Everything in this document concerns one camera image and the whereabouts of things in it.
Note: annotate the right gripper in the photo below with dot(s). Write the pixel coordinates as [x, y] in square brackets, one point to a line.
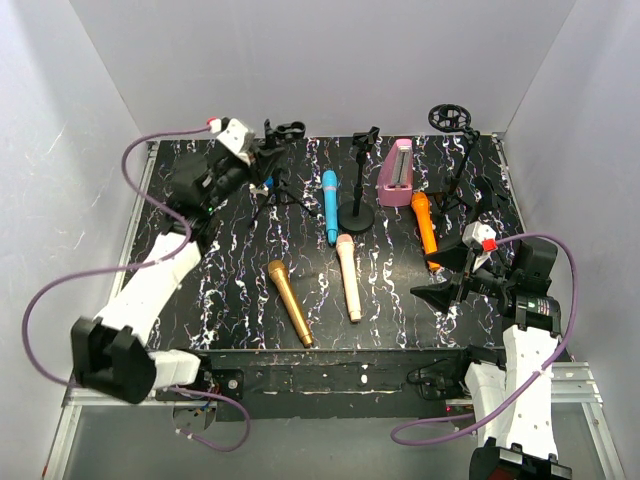
[465, 275]

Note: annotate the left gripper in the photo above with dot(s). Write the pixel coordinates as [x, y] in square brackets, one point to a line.
[258, 163]

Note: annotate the black tripod mic stand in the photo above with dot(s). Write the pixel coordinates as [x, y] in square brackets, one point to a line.
[269, 154]

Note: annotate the blue microphone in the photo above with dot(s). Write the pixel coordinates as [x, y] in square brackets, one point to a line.
[329, 187]

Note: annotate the gold microphone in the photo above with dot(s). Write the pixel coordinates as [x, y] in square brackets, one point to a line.
[279, 275]

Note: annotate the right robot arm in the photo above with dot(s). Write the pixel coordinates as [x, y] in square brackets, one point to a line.
[511, 394]

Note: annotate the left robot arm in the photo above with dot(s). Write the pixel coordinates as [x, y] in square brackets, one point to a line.
[110, 353]

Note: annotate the black round-base mic stand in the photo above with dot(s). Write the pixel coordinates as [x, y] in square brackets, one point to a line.
[355, 216]

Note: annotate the blue and white block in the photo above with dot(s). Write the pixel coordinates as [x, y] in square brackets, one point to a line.
[262, 189]

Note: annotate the orange microphone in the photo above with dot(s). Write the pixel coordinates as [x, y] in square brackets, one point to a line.
[421, 207]

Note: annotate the pink metronome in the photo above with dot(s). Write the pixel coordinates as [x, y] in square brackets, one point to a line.
[395, 180]

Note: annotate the pink microphone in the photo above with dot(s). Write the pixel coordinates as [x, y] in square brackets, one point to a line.
[345, 249]

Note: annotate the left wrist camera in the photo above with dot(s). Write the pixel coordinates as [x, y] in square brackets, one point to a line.
[234, 135]

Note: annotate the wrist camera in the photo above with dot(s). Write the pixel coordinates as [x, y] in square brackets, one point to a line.
[481, 239]
[234, 135]

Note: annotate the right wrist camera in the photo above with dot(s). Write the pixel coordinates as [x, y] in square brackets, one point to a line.
[481, 239]

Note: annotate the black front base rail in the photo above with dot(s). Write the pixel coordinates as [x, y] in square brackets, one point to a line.
[325, 384]

